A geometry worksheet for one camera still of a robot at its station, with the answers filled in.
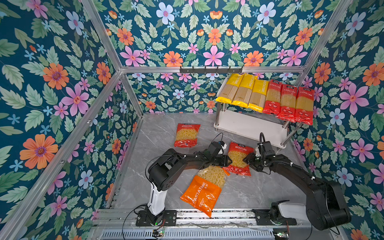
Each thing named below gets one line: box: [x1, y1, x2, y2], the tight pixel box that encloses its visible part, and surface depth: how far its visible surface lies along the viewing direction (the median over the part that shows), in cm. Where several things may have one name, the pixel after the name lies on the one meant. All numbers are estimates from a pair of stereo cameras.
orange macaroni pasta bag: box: [180, 165, 231, 218], surface depth 81 cm
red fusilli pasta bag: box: [174, 123, 201, 148], surface depth 103 cm
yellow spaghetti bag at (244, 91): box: [232, 74, 258, 109], surface depth 82 cm
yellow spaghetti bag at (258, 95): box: [247, 79, 270, 113], surface depth 80 cm
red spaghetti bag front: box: [263, 79, 283, 115], surface depth 79 cm
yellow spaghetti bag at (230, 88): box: [215, 73, 245, 105], surface depth 84 cm
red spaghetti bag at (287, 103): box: [275, 84, 298, 123], surface depth 75 cm
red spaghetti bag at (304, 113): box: [294, 87, 315, 126], surface depth 75 cm
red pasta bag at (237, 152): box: [223, 142, 255, 177], surface depth 92 cm
